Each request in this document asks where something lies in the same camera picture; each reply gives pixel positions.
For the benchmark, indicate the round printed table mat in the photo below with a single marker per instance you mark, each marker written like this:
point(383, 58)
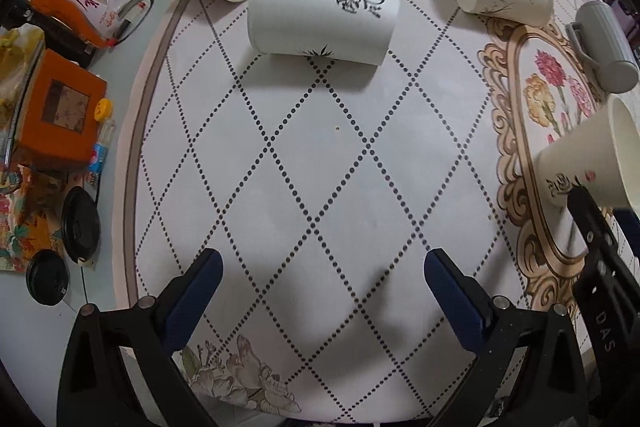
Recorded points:
point(320, 157)

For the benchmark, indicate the floral patterned cloth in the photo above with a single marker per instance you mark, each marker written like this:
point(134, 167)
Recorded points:
point(20, 227)

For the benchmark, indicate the orange box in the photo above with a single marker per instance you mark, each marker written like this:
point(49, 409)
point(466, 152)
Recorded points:
point(60, 107)

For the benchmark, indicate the white paper cup red stamp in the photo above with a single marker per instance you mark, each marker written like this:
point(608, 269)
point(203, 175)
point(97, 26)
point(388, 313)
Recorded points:
point(575, 162)

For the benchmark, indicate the large white calligraphy paper cup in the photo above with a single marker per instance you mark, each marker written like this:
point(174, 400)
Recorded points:
point(300, 17)

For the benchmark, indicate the white and orange snack bag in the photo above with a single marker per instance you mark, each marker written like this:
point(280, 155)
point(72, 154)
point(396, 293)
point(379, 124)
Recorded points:
point(75, 2)

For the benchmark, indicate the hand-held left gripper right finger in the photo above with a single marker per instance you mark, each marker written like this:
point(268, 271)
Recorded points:
point(447, 282)

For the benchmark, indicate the grey mug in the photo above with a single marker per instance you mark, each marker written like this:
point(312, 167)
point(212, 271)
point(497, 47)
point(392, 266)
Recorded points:
point(607, 42)

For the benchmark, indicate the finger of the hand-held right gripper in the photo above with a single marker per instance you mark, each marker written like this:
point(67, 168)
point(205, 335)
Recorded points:
point(630, 222)
point(587, 217)

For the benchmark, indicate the black box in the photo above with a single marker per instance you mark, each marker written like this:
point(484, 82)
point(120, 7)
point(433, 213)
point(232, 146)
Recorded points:
point(60, 39)

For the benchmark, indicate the black cup lid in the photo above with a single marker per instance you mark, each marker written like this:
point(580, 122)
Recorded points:
point(80, 222)
point(47, 277)

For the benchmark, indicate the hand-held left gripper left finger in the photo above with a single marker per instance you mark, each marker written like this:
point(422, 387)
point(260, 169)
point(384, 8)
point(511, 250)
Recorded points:
point(202, 279)

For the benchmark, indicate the yellow-capped glue bottle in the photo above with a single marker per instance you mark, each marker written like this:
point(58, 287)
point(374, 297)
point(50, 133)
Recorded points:
point(102, 142)

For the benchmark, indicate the yellow plastic bag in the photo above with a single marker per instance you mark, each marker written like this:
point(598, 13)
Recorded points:
point(15, 54)

